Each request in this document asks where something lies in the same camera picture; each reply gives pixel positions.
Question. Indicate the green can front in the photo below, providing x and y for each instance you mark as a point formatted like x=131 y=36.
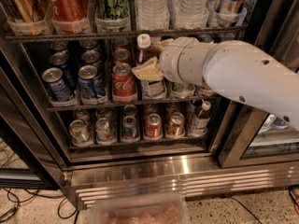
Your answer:
x=182 y=90

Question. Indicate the gold can top shelf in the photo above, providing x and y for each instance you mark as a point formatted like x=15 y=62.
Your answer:
x=26 y=17

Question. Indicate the silver can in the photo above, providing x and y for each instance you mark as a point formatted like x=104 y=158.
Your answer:
x=105 y=133
x=80 y=133

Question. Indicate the red Coca-Cola can front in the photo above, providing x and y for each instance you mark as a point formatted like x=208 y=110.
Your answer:
x=123 y=83

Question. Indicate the silver can bottom far left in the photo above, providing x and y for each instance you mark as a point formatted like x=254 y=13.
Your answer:
x=80 y=133

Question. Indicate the clear water bottle left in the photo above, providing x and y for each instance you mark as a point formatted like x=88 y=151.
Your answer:
x=152 y=14

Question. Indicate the tea bottle bottom shelf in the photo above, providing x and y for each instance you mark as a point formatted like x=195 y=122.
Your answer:
x=199 y=119

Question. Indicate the red can bottom shelf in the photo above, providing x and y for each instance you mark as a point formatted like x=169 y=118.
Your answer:
x=153 y=127

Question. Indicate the copper can bottom shelf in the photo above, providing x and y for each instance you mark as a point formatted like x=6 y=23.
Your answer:
x=175 y=126

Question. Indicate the blue can back right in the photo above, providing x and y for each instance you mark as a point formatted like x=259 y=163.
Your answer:
x=89 y=45

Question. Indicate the blue can back left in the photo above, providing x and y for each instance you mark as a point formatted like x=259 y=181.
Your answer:
x=59 y=46

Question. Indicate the top wire shelf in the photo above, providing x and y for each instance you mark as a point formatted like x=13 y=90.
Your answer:
x=129 y=34

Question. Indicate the orange can top shelf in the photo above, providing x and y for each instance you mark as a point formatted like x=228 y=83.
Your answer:
x=70 y=16

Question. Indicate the blue Pepsi can front left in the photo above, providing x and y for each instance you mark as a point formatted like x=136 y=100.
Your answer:
x=58 y=90

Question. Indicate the blue pepsi can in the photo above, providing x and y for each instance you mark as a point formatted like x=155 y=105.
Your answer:
x=93 y=89
x=58 y=90

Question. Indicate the tea bottle white cap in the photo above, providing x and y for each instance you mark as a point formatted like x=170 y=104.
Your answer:
x=144 y=52

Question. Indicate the red coca-cola can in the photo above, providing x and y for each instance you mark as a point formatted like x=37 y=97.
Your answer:
x=121 y=56
x=121 y=43
x=123 y=83

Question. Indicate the blue can middle right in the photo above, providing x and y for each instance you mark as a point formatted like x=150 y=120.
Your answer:
x=92 y=57

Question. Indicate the blue can middle left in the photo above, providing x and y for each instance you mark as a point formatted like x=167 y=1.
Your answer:
x=61 y=60

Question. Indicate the red Coca-Cola can back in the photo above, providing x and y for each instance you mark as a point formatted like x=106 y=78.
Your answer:
x=121 y=43

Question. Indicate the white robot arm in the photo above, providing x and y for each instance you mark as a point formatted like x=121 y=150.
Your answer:
x=233 y=69

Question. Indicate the clear water bottle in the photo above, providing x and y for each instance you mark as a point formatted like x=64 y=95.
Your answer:
x=188 y=14
x=152 y=14

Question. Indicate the middle wire shelf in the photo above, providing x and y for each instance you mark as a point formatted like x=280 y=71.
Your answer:
x=137 y=102

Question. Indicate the blue Pepsi can front right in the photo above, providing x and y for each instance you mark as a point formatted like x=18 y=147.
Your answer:
x=93 y=89

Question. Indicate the blue can bottom shelf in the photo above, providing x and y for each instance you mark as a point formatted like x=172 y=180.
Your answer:
x=129 y=129

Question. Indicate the can behind right door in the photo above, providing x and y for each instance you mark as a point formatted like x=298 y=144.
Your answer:
x=280 y=124

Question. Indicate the clear plastic storage bin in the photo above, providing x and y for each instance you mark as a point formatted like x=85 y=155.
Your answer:
x=158 y=208

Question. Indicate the gold can front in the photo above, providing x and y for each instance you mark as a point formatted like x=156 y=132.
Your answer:
x=200 y=91

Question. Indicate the green LaCroix can top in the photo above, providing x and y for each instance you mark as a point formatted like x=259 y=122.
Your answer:
x=113 y=14

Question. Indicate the Red Bull can top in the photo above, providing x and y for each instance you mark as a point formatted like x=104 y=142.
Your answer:
x=224 y=13

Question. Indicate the stainless fridge base grille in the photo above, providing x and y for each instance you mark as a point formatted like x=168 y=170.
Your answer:
x=190 y=175

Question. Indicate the right fridge glass door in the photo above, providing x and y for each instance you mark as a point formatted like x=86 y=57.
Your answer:
x=273 y=26

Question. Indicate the left open fridge door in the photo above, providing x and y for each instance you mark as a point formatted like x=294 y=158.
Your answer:
x=30 y=130

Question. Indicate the wire shelf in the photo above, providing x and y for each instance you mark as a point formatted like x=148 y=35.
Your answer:
x=137 y=102
x=129 y=34

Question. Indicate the red Coca-Cola can middle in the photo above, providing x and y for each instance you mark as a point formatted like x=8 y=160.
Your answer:
x=121 y=56

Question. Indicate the clear water bottle right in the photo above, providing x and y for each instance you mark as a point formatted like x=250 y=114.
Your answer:
x=188 y=14

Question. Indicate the gold can back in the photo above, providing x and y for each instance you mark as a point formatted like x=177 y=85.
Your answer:
x=205 y=38

